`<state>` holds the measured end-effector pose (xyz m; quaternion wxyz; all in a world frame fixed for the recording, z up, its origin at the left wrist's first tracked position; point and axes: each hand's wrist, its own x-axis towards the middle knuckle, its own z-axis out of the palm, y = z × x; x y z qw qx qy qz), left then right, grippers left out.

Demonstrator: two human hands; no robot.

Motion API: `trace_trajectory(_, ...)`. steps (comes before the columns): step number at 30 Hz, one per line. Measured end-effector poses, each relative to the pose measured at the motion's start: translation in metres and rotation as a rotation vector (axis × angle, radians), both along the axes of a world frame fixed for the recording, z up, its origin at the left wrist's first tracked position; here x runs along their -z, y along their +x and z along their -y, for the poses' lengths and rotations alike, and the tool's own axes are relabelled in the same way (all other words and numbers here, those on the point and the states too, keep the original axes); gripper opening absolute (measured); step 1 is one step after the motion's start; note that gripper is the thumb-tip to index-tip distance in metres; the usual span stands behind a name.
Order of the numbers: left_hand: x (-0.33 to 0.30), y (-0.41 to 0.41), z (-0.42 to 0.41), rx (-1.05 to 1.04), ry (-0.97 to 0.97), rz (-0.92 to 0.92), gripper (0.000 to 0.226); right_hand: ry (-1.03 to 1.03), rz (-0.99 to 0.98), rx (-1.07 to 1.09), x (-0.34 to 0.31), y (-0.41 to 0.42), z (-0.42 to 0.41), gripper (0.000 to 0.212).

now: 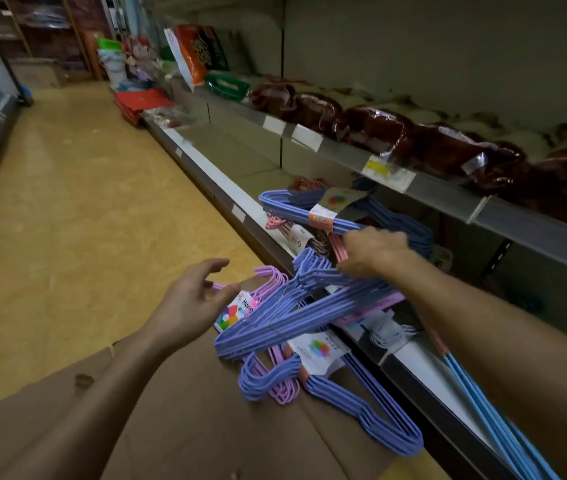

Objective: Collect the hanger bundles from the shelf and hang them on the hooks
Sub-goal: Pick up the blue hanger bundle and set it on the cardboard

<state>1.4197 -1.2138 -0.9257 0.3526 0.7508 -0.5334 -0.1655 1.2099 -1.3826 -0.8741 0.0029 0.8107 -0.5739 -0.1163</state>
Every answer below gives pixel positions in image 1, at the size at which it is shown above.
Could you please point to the person's left hand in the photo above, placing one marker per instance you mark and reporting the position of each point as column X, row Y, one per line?
column 188, row 309

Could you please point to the person's right hand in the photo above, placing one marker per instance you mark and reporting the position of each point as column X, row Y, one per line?
column 376, row 252

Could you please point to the grey hanger bundle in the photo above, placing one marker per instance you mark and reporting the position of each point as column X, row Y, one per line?
column 388, row 332

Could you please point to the grey store shelf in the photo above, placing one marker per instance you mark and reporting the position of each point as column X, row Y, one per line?
column 538, row 229

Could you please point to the light blue hanger bundle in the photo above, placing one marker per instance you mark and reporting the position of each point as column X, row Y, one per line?
column 488, row 419

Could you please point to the person's left forearm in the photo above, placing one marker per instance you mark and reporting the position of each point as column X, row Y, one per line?
column 88, row 404

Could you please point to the person's right forearm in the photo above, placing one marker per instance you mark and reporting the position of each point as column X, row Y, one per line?
column 513, row 344

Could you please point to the flattened brown cardboard box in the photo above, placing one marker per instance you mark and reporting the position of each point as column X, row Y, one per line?
column 188, row 419

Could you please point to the row of brown wrapped packets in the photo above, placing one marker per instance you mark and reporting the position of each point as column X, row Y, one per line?
column 443, row 149

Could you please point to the clear wrapped packet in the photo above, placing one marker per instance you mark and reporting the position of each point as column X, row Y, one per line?
column 171, row 117

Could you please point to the green plastic basket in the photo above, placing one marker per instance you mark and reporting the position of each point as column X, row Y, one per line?
column 227, row 86

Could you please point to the pile of colourful small goods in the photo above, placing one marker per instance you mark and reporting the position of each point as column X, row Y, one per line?
column 148, row 64

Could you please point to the white bucket stack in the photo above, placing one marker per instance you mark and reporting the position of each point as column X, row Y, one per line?
column 113, row 64

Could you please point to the orange printed bag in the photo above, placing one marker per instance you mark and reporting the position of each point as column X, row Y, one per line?
column 196, row 52

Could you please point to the blue plastic item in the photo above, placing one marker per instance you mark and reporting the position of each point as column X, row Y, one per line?
column 25, row 93

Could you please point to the small brown cardboard box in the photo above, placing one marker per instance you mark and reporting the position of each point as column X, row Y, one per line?
column 38, row 73

